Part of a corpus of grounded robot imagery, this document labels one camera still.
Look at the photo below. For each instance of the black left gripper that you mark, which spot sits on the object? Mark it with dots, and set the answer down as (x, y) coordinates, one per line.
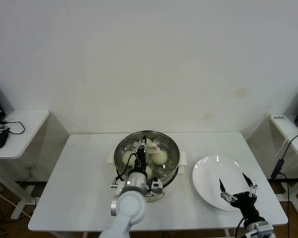
(141, 160)

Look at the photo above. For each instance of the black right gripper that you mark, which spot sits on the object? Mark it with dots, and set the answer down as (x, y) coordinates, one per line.
(244, 202)

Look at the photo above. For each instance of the white steamed baozi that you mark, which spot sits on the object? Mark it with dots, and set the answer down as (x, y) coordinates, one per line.
(160, 158)
(149, 142)
(126, 158)
(149, 172)

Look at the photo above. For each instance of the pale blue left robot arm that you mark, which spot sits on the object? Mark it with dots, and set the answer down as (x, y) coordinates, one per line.
(129, 205)

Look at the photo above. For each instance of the perforated steel steamer basket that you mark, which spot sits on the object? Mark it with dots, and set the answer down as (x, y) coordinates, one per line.
(170, 164)

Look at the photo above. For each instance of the white round plate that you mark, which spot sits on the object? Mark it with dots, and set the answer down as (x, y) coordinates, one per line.
(206, 178)

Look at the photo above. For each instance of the cream electric cooker base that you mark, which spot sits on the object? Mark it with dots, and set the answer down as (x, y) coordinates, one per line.
(184, 161)

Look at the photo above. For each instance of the black flat floor bar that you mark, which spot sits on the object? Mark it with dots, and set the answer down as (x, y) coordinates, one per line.
(32, 183)
(288, 180)

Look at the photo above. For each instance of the white printed label sticker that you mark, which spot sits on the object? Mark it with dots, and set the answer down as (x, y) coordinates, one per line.
(278, 117)

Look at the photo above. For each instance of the small black white dongle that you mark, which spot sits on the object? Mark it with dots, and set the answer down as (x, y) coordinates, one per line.
(1, 128)

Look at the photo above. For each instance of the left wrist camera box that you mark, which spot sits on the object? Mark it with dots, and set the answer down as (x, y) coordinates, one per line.
(156, 187)

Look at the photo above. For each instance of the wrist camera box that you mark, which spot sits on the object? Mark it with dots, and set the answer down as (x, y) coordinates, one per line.
(156, 187)
(265, 228)

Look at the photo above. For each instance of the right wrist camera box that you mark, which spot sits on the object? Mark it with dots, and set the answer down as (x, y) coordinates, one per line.
(265, 228)

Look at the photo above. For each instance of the white wall socket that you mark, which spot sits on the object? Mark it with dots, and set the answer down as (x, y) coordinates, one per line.
(29, 165)

